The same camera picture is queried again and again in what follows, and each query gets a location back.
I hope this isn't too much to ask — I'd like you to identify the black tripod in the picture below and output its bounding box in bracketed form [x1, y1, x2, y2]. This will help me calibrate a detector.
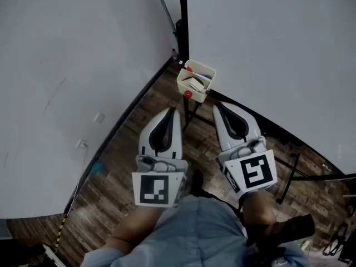
[322, 220, 356, 262]

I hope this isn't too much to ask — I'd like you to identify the white whiteboard box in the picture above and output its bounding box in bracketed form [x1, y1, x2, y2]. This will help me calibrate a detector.
[176, 60, 217, 103]

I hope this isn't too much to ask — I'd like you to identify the green stick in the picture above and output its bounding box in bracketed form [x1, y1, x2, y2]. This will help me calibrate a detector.
[158, 0, 178, 40]

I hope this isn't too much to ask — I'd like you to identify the large whiteboard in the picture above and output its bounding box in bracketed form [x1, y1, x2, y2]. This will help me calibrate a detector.
[185, 0, 356, 175]

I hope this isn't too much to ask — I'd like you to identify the yellow black striped cable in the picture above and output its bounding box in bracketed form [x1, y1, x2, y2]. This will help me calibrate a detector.
[53, 212, 69, 253]

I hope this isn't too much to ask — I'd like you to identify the person's right forearm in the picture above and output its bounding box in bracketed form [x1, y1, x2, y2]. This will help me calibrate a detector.
[241, 190, 278, 228]

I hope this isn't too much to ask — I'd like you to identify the white black felt eraser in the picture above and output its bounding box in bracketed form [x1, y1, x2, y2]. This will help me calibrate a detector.
[181, 76, 206, 92]

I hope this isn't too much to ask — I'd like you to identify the black shoe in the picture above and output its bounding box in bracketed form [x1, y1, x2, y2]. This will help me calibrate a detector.
[191, 169, 205, 197]

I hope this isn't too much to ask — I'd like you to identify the teal cloth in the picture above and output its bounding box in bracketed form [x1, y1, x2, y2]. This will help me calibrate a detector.
[91, 161, 105, 175]

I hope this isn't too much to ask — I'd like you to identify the person's left forearm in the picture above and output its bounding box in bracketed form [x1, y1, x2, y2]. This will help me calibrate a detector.
[106, 204, 168, 253]

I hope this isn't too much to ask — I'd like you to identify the black whiteboard stand frame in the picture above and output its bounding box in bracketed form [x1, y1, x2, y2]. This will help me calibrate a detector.
[175, 0, 356, 205]

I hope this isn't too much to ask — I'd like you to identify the light blue shirt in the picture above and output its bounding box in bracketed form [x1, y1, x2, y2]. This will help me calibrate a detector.
[80, 194, 313, 267]

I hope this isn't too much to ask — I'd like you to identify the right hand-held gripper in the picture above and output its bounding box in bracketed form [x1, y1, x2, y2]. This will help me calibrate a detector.
[212, 101, 279, 199]

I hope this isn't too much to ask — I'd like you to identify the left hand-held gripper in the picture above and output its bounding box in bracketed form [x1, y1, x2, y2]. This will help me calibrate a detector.
[131, 106, 190, 209]

